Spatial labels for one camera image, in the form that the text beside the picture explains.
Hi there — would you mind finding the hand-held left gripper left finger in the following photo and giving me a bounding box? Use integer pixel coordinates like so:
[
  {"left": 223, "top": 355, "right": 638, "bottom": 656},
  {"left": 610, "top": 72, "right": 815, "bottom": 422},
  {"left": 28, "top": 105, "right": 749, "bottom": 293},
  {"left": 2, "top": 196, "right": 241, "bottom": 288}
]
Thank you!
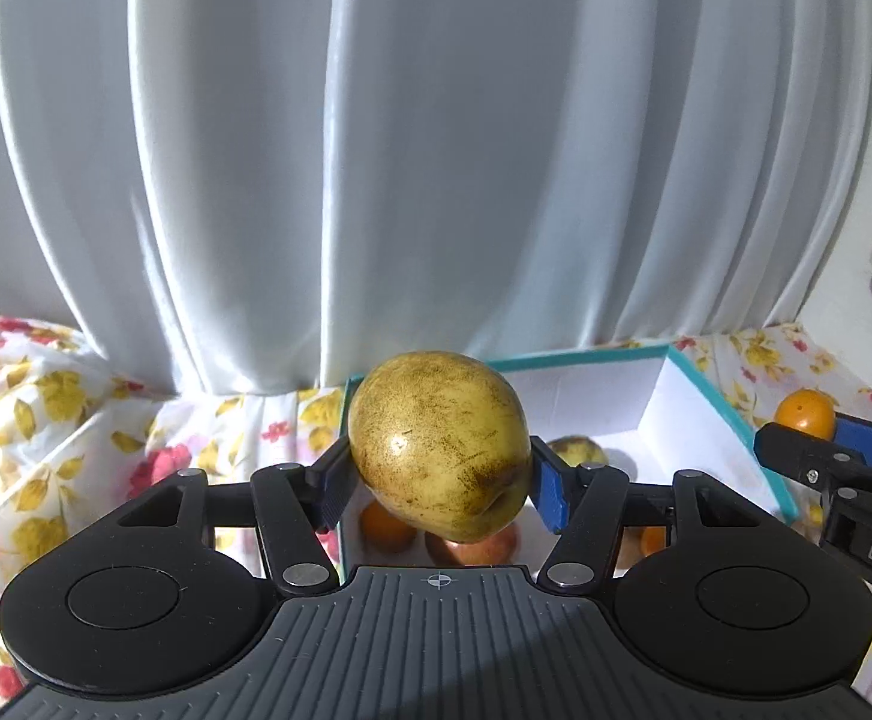
[{"left": 117, "top": 435, "right": 354, "bottom": 595}]

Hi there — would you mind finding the red apple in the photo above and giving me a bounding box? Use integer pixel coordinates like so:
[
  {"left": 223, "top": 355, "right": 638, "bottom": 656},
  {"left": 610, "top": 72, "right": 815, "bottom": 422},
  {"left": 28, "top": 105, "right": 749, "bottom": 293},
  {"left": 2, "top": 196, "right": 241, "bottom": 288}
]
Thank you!
[{"left": 426, "top": 523, "right": 522, "bottom": 568}]

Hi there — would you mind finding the teal cardboard box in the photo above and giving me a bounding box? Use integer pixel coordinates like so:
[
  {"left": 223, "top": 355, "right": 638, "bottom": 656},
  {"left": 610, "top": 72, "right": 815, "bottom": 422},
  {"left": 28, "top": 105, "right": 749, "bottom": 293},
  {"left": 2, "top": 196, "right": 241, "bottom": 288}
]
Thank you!
[{"left": 335, "top": 343, "right": 798, "bottom": 580}]

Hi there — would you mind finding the floral tablecloth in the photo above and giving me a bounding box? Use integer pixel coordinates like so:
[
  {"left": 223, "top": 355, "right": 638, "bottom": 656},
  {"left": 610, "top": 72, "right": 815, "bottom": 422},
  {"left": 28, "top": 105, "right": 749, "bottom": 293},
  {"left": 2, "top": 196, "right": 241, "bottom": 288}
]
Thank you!
[{"left": 0, "top": 285, "right": 872, "bottom": 720}]

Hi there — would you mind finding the white curtain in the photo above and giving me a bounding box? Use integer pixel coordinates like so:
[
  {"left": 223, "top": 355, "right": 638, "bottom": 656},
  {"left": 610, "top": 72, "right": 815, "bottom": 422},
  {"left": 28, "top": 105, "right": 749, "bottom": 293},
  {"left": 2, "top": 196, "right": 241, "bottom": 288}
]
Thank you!
[{"left": 0, "top": 0, "right": 872, "bottom": 398}]

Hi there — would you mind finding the yellow brown-speckled pear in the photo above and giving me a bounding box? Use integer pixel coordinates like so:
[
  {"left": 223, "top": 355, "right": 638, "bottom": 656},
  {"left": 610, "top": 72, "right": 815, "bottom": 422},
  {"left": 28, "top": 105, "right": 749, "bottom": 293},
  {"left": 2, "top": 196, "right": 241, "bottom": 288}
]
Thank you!
[
  {"left": 347, "top": 350, "right": 534, "bottom": 543},
  {"left": 547, "top": 435, "right": 609, "bottom": 468}
]

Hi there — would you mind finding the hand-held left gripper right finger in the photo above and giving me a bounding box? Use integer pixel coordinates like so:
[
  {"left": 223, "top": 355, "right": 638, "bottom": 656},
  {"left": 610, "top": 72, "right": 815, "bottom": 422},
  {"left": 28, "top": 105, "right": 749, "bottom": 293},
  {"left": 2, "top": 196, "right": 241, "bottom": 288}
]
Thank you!
[{"left": 529, "top": 438, "right": 764, "bottom": 595}]

